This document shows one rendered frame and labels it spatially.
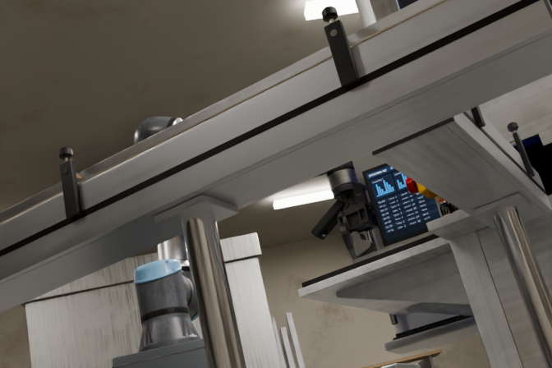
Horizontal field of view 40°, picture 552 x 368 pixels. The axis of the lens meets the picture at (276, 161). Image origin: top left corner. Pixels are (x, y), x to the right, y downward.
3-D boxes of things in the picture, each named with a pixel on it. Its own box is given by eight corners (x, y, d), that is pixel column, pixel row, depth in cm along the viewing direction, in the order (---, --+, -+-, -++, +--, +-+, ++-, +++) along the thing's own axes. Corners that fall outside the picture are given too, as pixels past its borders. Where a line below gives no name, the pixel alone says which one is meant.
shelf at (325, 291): (548, 268, 226) (545, 261, 227) (484, 230, 168) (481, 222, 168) (402, 315, 245) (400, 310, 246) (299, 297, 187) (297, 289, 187)
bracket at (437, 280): (483, 302, 175) (465, 249, 180) (480, 301, 173) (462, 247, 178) (354, 344, 189) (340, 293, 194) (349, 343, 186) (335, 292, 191)
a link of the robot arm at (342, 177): (323, 177, 200) (336, 183, 206) (327, 192, 198) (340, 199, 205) (347, 166, 197) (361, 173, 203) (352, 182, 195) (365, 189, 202)
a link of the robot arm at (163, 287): (131, 317, 178) (123, 262, 184) (151, 325, 191) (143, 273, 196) (180, 303, 177) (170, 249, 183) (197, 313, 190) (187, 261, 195)
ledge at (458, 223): (508, 218, 164) (504, 210, 164) (492, 208, 153) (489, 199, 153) (448, 241, 169) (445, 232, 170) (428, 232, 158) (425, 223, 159)
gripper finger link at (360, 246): (374, 260, 187) (364, 226, 191) (352, 269, 190) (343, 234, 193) (379, 262, 190) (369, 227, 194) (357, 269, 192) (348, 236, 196)
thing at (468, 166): (490, 234, 165) (467, 169, 171) (561, 209, 159) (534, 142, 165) (363, 159, 108) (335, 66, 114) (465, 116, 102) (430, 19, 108)
